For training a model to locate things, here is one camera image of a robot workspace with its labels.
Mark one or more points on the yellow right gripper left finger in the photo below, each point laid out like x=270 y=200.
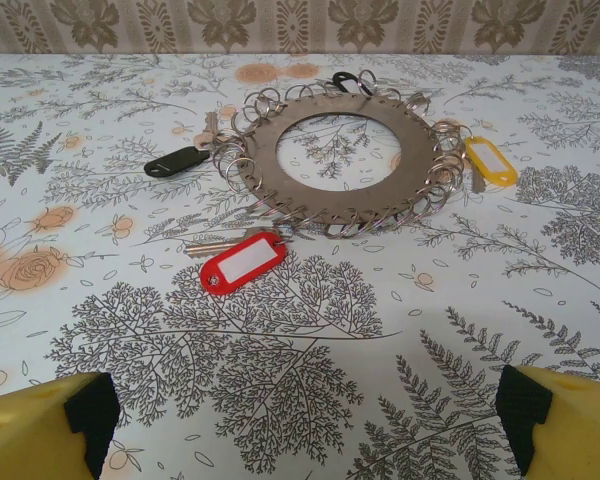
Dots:
x=25 y=430

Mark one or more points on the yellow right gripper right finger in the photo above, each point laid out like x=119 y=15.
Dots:
x=575 y=430

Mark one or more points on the round metal key holder disc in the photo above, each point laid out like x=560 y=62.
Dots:
x=260 y=165

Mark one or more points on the red plastic key tag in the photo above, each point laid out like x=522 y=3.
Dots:
x=215 y=275

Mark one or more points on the silver metal key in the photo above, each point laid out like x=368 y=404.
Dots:
x=205 y=248
x=477 y=184

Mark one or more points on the yellow plastic key tag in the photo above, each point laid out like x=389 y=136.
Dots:
x=505 y=177

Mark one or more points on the black plastic key tag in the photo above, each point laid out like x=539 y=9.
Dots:
x=175 y=161

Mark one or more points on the brass metal key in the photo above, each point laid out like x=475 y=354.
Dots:
x=205 y=137

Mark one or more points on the small black plastic clip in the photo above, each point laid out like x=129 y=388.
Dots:
x=341 y=79

